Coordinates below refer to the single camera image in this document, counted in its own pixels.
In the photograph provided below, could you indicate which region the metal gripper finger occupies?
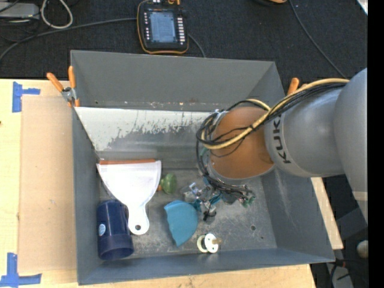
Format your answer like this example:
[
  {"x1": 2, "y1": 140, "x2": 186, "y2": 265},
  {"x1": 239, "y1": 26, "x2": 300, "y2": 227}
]
[
  {"x1": 199, "y1": 199, "x2": 218, "y2": 222},
  {"x1": 182, "y1": 182, "x2": 205, "y2": 203}
]

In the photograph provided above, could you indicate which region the green translucent toy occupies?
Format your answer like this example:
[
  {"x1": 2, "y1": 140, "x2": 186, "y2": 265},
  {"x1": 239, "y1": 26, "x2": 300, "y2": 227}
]
[{"x1": 158, "y1": 172, "x2": 179, "y2": 196}]

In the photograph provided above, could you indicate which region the blue half-round sponge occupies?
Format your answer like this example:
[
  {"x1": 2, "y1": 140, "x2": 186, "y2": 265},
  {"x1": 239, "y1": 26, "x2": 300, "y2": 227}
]
[{"x1": 163, "y1": 199, "x2": 200, "y2": 248}]

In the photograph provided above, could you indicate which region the white baby pacifier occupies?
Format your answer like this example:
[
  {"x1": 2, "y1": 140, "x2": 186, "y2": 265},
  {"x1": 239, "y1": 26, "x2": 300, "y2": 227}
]
[{"x1": 196, "y1": 232, "x2": 224, "y2": 254}]

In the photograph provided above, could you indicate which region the white plastic dustpan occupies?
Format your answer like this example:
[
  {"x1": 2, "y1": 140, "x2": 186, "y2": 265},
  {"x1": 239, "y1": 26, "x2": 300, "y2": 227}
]
[{"x1": 96, "y1": 158, "x2": 163, "y2": 236}]

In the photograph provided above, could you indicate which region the dark blue plastic cup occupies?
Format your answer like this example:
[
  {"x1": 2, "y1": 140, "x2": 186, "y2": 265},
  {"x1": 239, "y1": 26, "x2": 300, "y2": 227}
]
[{"x1": 96, "y1": 199, "x2": 135, "y2": 261}]

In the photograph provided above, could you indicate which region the grey metal bin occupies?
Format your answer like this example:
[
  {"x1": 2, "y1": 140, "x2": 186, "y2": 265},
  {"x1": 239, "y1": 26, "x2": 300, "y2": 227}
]
[{"x1": 69, "y1": 49, "x2": 336, "y2": 286}]

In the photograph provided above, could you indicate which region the brown cardboard board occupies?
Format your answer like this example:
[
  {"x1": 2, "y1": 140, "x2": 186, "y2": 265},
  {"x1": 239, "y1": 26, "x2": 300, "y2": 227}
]
[{"x1": 16, "y1": 94, "x2": 79, "y2": 283}]

